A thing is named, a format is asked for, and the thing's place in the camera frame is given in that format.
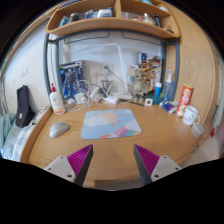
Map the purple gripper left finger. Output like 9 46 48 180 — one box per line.
45 144 93 186

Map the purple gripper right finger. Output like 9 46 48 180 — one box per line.
133 144 181 185

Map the grey computer mouse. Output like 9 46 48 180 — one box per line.
49 122 70 138

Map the pastel cloud mouse pad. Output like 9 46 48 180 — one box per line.
81 109 142 140

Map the clear plastic cup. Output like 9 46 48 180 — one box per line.
191 122 204 138

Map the white ceramic mug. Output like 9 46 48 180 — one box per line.
183 105 200 126

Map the small white cube clock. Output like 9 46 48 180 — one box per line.
145 98 153 106

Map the blue cap bottle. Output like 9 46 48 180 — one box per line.
153 83 162 104

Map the white charger adapter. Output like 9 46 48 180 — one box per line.
75 93 87 104

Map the white lotion bottle red cap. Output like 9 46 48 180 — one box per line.
50 84 65 115

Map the white desk lamp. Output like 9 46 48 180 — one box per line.
83 43 131 100

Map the clear spray bottle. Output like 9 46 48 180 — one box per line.
163 70 173 101

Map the white power strip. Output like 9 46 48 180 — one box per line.
104 94 119 105

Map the red chips can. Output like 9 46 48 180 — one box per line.
176 84 193 118

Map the colourful figure box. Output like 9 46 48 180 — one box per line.
130 53 161 104

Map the blue robot model box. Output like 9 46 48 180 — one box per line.
60 60 85 100

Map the wooden wall shelf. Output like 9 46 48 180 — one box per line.
46 0 180 39

